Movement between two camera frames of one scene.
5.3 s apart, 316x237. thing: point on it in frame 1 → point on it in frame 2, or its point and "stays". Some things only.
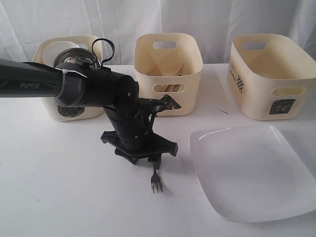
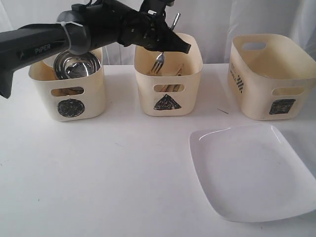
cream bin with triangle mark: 167,66 stays
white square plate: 251,173 stays
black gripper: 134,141 → 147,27
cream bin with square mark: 270,76 stays
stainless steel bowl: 70,55 stays
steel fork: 155,180 → 160,60
